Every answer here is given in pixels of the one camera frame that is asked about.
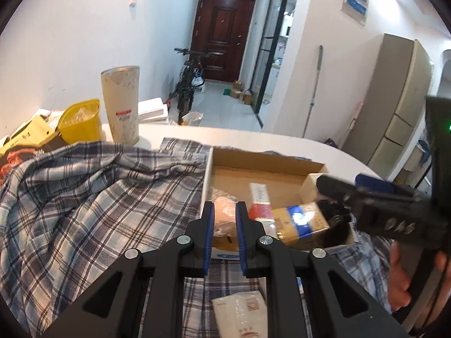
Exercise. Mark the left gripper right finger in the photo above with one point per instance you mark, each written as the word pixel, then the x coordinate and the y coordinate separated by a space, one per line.
pixel 308 294

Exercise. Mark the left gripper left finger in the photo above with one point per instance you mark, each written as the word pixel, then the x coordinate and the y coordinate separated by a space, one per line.
pixel 142 294

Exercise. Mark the beige paper snack bag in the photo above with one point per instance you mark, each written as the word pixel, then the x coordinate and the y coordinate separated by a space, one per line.
pixel 241 315

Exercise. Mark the yellow blue cigarette pack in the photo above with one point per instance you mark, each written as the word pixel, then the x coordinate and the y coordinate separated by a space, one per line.
pixel 299 223

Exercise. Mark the beige round puff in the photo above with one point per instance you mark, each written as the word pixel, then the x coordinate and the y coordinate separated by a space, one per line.
pixel 224 204

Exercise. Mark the beige square box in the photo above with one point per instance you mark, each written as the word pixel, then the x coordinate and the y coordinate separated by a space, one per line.
pixel 309 192

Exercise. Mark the red silver cigarette carton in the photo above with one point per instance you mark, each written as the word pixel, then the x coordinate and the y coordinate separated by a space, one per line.
pixel 261 209

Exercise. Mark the black knit glove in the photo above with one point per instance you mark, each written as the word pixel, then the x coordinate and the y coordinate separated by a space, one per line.
pixel 338 217

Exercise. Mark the person's right hand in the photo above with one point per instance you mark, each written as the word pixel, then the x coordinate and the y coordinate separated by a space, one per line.
pixel 399 282

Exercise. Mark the blue plaid shirt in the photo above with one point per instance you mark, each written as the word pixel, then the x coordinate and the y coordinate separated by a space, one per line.
pixel 67 215

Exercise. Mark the beige refrigerator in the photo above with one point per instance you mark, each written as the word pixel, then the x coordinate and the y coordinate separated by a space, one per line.
pixel 393 104

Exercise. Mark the open cardboard box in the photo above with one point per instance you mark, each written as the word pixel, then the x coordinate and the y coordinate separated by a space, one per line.
pixel 278 191

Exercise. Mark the yellow plastic bin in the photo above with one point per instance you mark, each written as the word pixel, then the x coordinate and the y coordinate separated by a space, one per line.
pixel 81 122

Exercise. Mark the white foam box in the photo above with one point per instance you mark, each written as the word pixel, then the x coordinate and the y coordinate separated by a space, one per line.
pixel 152 110

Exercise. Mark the yellow packaging bag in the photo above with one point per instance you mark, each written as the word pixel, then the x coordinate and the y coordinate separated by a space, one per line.
pixel 36 133

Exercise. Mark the cardboard boxes on floor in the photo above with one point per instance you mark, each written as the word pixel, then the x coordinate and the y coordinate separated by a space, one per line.
pixel 237 91

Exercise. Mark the white plastic bag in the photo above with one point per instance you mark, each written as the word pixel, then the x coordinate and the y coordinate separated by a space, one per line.
pixel 198 82

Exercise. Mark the black bicycle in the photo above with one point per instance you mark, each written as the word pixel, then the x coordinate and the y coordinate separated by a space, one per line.
pixel 183 91

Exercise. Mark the black framed glass door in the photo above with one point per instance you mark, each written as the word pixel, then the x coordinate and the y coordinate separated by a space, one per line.
pixel 273 44

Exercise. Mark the dark red entrance door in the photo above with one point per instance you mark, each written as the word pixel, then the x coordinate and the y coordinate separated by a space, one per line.
pixel 220 32

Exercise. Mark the pink broom handle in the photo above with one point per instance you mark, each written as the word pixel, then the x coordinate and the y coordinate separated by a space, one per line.
pixel 354 118

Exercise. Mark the grey mop handle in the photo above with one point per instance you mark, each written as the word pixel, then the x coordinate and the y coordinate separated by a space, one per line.
pixel 314 94

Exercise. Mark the wall electrical panel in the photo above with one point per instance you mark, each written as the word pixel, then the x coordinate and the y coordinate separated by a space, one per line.
pixel 356 9

